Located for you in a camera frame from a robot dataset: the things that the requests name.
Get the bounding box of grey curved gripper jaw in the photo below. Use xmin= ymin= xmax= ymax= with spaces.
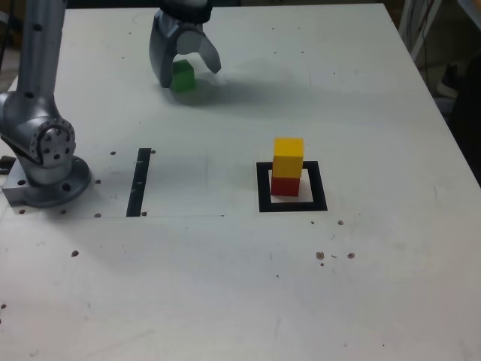
xmin=176 ymin=28 xmax=222 ymax=74
xmin=149 ymin=10 xmax=182 ymax=89

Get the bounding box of green cube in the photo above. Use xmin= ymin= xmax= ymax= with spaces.
xmin=169 ymin=59 xmax=196 ymax=93

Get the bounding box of yellow cube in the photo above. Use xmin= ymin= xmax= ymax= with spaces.
xmin=272 ymin=137 xmax=304 ymax=179

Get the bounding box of red cube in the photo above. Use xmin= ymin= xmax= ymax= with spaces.
xmin=270 ymin=175 xmax=301 ymax=198

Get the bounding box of black tape square outline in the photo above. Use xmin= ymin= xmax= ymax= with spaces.
xmin=256 ymin=160 xmax=328 ymax=214

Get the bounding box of black tape strip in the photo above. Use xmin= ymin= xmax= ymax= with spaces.
xmin=126 ymin=147 xmax=152 ymax=218

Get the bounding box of dark shoe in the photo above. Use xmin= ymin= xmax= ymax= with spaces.
xmin=437 ymin=63 xmax=460 ymax=97

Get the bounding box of dark bulky object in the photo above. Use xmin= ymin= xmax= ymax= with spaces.
xmin=449 ymin=52 xmax=481 ymax=177

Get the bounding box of white metal frame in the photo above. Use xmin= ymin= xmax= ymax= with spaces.
xmin=398 ymin=0 xmax=444 ymax=63

